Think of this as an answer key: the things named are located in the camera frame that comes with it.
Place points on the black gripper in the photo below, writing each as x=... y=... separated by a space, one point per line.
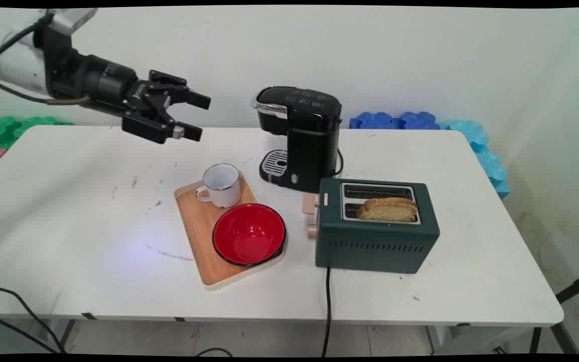
x=108 y=80

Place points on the beige toaster lever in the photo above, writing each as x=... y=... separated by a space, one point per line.
x=309 y=202

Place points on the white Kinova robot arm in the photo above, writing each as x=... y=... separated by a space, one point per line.
x=13 y=60

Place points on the white enamel mug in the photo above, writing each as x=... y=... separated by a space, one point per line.
x=221 y=188

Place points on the wooden serving tray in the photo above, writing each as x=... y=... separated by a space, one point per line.
x=201 y=236

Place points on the red enamel bowl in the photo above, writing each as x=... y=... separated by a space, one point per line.
x=248 y=234

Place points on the black coffee machine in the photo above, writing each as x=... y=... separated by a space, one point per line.
x=314 y=146

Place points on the green foam mat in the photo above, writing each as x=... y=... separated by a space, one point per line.
x=3 y=130

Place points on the beige toaster knob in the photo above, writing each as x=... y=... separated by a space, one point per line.
x=312 y=231

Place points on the blue foam mat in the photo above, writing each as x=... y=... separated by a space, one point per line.
x=395 y=120

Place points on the toasted bread slice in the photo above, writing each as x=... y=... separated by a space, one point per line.
x=390 y=209

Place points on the green two-slot toaster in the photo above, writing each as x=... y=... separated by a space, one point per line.
x=375 y=241

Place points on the grey table leg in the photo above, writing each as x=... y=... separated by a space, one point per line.
x=67 y=334

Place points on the cyan foam mat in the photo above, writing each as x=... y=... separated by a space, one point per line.
x=488 y=161

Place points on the white table leg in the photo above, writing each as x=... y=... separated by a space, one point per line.
x=438 y=339

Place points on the black tripod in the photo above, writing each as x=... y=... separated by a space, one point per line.
x=573 y=289

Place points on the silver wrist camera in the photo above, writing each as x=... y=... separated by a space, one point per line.
x=71 y=20

